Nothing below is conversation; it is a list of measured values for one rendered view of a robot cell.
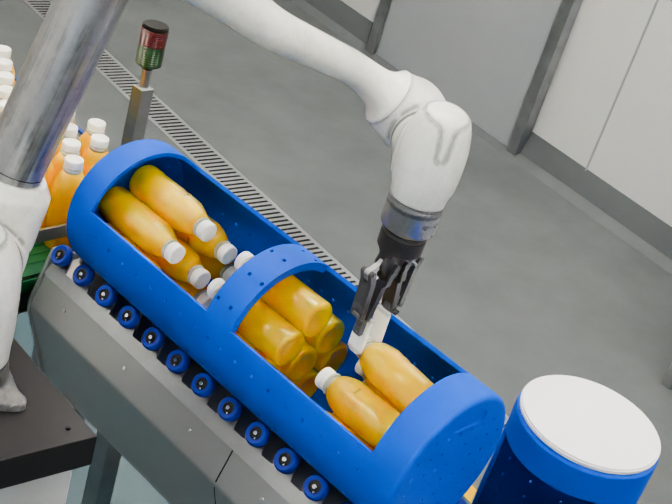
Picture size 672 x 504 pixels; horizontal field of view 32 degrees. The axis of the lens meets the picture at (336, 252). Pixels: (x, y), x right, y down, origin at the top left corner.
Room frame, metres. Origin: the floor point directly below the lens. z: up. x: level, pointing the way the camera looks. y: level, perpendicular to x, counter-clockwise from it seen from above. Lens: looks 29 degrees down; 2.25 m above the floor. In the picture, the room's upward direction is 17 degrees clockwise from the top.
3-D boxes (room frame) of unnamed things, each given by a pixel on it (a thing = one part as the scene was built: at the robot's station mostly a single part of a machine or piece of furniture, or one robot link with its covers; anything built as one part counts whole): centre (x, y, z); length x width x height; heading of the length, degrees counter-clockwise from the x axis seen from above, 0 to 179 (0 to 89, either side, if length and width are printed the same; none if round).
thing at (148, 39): (2.57, 0.56, 1.23); 0.06 x 0.06 x 0.04
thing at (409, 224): (1.66, -0.09, 1.44); 0.09 x 0.09 x 0.06
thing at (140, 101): (2.57, 0.56, 0.55); 0.04 x 0.04 x 1.10; 54
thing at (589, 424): (1.87, -0.56, 1.03); 0.28 x 0.28 x 0.01
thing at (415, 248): (1.66, -0.09, 1.37); 0.08 x 0.07 x 0.09; 144
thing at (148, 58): (2.57, 0.56, 1.18); 0.06 x 0.06 x 0.05
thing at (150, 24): (2.57, 0.56, 1.18); 0.06 x 0.06 x 0.16
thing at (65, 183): (2.11, 0.57, 1.00); 0.07 x 0.07 x 0.19
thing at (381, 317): (1.68, -0.11, 1.21); 0.03 x 0.01 x 0.07; 54
